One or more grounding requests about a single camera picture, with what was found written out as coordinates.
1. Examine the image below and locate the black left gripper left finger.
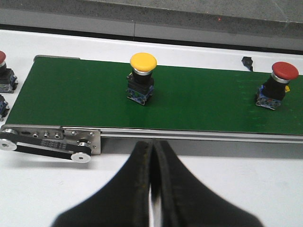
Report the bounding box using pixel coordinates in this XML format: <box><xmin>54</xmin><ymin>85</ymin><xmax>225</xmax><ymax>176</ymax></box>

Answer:
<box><xmin>52</xmin><ymin>141</ymin><xmax>152</xmax><ymax>227</ymax></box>

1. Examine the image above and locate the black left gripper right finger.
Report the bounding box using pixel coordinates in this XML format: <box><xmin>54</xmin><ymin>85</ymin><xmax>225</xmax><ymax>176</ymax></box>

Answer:
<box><xmin>152</xmin><ymin>140</ymin><xmax>262</xmax><ymax>227</ymax></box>

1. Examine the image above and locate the red push button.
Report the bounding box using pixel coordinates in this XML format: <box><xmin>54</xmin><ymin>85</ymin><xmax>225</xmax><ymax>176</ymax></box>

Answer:
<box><xmin>256</xmin><ymin>61</ymin><xmax>299</xmax><ymax>110</ymax></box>
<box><xmin>0</xmin><ymin>51</ymin><xmax>18</xmax><ymax>93</ymax></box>
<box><xmin>0</xmin><ymin>95</ymin><xmax>9</xmax><ymax>121</ymax></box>

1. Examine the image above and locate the small silver motor pulley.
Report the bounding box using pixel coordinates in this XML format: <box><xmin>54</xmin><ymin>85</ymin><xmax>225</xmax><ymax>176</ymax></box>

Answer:
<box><xmin>71</xmin><ymin>139</ymin><xmax>91</xmax><ymax>163</ymax></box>

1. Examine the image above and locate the black drive belt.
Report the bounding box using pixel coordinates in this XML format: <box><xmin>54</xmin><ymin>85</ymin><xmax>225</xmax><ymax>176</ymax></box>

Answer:
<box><xmin>0</xmin><ymin>133</ymin><xmax>91</xmax><ymax>160</ymax></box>

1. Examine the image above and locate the green conveyor belt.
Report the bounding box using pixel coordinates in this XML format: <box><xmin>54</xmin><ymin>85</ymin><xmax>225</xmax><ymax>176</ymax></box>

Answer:
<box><xmin>6</xmin><ymin>57</ymin><xmax>303</xmax><ymax>135</ymax></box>

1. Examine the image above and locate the silver drive pulley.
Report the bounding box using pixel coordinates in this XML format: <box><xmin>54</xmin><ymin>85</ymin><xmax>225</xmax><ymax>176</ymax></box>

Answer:
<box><xmin>0</xmin><ymin>128</ymin><xmax>18</xmax><ymax>151</ymax></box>

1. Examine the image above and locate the steel far-side end plate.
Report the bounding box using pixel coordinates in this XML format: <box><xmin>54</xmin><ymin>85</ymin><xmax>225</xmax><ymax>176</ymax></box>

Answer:
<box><xmin>33</xmin><ymin>54</ymin><xmax>81</xmax><ymax>62</ymax></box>

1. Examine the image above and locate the grey stone shelf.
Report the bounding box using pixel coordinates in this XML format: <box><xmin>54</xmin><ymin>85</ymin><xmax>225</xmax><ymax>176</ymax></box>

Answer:
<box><xmin>0</xmin><ymin>0</ymin><xmax>303</xmax><ymax>52</ymax></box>

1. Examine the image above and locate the aluminium conveyor frame rail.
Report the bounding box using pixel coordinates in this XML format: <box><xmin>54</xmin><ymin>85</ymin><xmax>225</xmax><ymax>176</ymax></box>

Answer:
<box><xmin>100</xmin><ymin>128</ymin><xmax>303</xmax><ymax>144</ymax></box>

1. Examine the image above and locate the steel conveyor support bracket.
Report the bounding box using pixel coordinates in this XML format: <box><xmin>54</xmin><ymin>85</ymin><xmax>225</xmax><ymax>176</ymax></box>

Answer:
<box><xmin>63</xmin><ymin>127</ymin><xmax>101</xmax><ymax>155</ymax></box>

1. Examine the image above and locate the black sensor with cable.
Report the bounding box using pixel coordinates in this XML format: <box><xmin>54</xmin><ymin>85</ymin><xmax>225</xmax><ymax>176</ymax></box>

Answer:
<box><xmin>241</xmin><ymin>56</ymin><xmax>253</xmax><ymax>71</ymax></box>

